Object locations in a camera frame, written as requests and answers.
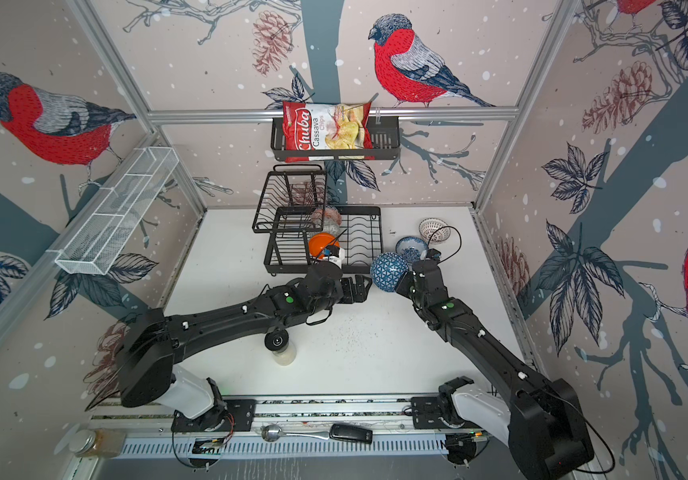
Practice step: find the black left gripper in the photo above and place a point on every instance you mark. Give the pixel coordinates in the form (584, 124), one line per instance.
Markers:
(362, 291)

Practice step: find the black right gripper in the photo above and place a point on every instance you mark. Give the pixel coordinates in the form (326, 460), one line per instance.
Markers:
(406, 278)

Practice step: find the blue geometric patterned bowl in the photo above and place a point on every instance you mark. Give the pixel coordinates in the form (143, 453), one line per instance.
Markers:
(387, 270)

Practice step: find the orange plastic bowl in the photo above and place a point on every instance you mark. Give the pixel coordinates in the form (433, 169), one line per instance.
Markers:
(319, 243)

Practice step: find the green patterned bowl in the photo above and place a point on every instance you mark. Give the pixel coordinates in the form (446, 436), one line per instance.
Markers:
(331, 227)

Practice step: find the black wire dish rack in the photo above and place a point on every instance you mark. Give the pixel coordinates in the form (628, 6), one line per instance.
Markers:
(288, 197)

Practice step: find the red patterned bowl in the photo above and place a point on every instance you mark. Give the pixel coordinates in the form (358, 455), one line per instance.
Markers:
(326, 214)

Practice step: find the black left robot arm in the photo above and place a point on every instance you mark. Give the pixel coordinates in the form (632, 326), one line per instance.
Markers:
(149, 359)

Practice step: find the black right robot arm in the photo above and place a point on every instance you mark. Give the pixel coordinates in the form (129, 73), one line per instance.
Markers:
(539, 419)

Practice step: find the blue floral bowl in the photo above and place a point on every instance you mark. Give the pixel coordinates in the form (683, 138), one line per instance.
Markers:
(412, 249)

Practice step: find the white brown lattice bowl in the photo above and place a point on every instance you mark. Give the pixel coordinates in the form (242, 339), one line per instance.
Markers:
(434, 230)

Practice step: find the black lid jar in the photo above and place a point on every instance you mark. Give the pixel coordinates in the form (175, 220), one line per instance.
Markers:
(278, 343)

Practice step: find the black car key fob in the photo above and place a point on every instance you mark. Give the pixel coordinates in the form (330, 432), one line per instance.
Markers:
(350, 433)

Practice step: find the red cassava chips bag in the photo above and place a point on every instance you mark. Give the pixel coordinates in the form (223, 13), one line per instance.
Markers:
(309, 127)

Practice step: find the metal spoon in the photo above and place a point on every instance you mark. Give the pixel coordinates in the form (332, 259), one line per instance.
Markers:
(274, 432)

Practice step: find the glass jar with spice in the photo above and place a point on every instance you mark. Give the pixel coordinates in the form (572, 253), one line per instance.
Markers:
(101, 443)

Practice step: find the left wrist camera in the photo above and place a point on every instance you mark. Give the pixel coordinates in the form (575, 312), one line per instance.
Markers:
(334, 254)

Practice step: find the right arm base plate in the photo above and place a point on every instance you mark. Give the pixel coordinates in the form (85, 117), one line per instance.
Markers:
(426, 414)

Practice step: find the black wall shelf basket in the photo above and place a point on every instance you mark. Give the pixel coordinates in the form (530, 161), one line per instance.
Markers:
(384, 133)

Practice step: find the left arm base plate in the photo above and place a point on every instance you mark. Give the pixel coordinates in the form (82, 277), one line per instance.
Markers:
(231, 415)

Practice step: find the white wire mesh basket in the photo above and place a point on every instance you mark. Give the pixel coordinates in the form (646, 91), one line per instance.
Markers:
(93, 249)

